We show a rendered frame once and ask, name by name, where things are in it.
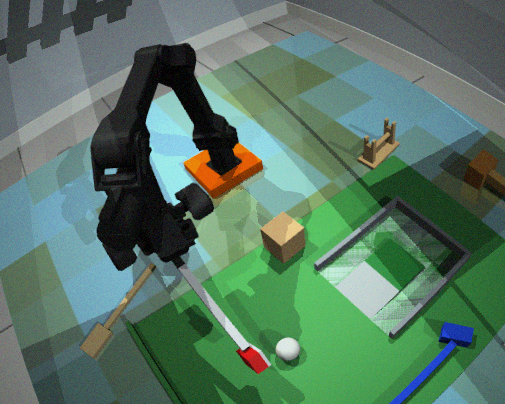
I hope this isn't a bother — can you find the white golf ball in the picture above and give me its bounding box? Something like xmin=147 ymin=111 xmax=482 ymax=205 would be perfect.
xmin=275 ymin=337 xmax=300 ymax=361

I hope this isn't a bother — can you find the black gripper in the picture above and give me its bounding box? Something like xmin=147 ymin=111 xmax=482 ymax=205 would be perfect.
xmin=102 ymin=182 xmax=214 ymax=271

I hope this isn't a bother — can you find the blue golf putter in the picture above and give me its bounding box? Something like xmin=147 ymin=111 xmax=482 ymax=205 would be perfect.
xmin=389 ymin=322 xmax=474 ymax=404

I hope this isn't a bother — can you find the green putting mat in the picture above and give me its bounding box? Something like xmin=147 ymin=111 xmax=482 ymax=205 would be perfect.
xmin=134 ymin=154 xmax=505 ymax=404

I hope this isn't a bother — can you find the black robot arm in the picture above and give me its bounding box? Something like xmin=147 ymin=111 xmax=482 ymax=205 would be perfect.
xmin=90 ymin=43 xmax=242 ymax=263

